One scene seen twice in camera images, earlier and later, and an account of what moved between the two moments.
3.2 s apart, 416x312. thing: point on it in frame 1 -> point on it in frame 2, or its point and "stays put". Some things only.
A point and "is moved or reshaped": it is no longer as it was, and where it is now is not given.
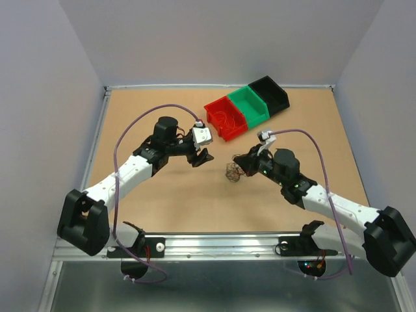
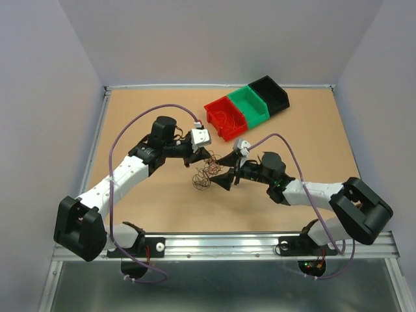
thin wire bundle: [233, 171] is moved or reshaped
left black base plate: [147, 247] stays put
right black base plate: [302, 246] stays put
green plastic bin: [254, 109] stays put
